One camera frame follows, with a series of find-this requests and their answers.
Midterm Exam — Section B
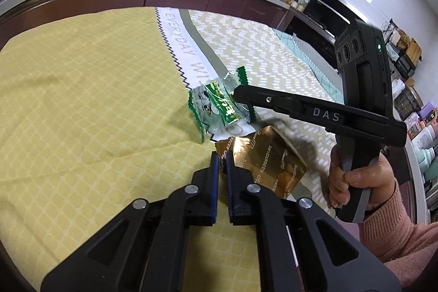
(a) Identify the gold foil wrapper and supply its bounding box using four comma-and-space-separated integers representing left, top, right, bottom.
215, 126, 307, 199

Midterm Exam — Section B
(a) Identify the green white snack wrapper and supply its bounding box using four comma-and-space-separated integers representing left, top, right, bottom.
188, 66, 258, 141

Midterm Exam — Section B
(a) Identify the pink-sleeved right forearm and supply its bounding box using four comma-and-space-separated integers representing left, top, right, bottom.
359, 184, 437, 291

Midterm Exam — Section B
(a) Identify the dark red kitchen cabinet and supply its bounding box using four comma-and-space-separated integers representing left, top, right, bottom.
1, 0, 292, 46

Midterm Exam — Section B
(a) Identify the right hand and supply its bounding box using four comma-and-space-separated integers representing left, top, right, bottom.
328, 146, 396, 210

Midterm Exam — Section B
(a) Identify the teal mat under tablecloth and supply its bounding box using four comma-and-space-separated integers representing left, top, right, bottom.
274, 30, 344, 104

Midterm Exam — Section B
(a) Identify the black built-in oven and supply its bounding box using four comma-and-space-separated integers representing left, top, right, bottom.
286, 0, 368, 69

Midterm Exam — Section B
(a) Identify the yellow patterned tablecloth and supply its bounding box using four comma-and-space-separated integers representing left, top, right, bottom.
1, 7, 335, 291

